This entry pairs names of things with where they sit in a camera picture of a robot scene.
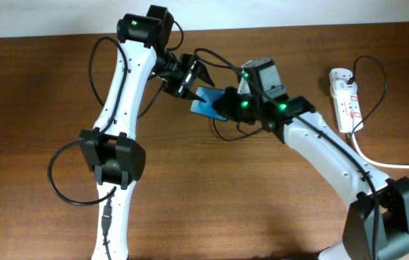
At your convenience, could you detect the white extension power cord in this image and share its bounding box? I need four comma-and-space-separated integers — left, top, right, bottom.
348, 118, 409, 171

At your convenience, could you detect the blue Samsung Galaxy smartphone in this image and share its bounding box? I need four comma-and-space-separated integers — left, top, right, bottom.
190, 87, 228, 121

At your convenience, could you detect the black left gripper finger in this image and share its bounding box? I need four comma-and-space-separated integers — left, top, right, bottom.
186, 90, 207, 103
197, 64, 215, 87

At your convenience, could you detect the white power extension socket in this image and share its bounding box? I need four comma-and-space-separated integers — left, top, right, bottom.
329, 68, 363, 133

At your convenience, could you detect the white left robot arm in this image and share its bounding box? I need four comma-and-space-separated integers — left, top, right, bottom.
79, 5, 213, 259

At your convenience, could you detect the black phone charger cable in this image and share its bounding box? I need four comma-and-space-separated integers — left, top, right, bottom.
210, 55, 388, 146

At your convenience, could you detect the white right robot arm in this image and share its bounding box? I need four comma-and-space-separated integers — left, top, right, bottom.
212, 58, 409, 260

